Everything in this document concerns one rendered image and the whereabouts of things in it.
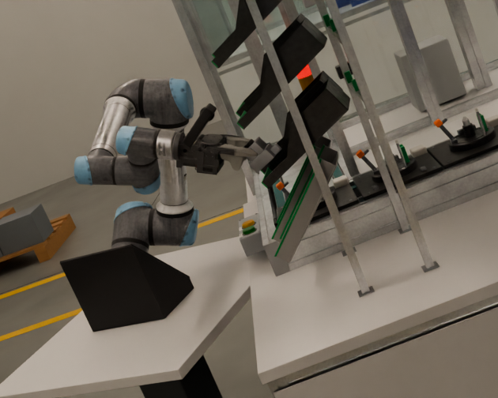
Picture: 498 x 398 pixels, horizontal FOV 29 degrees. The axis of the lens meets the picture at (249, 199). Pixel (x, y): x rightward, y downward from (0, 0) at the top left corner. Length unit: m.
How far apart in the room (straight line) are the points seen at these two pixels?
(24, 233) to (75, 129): 3.48
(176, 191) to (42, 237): 5.22
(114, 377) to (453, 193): 1.06
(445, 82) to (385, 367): 1.90
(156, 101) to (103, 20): 8.31
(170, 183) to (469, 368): 1.10
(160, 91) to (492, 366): 1.21
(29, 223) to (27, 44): 3.72
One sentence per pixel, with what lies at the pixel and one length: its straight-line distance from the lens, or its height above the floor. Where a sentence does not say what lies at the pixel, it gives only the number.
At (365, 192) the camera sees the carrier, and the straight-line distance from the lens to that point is 2.81.
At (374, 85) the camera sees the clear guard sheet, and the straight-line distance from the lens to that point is 4.19.
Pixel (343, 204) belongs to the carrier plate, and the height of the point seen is 0.97.
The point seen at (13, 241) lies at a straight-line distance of 8.18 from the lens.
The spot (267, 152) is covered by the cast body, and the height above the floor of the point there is 1.27.
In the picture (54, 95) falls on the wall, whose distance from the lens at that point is 11.38.
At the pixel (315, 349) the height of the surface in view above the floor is 0.86.
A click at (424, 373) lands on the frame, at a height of 0.71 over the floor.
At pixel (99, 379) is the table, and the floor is 0.86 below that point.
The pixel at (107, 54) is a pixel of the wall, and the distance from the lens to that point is 11.13.
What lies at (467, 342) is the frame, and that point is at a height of 0.75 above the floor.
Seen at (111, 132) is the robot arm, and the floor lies 1.42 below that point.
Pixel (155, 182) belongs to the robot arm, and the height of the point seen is 1.28.
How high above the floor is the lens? 1.76
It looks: 14 degrees down
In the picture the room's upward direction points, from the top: 23 degrees counter-clockwise
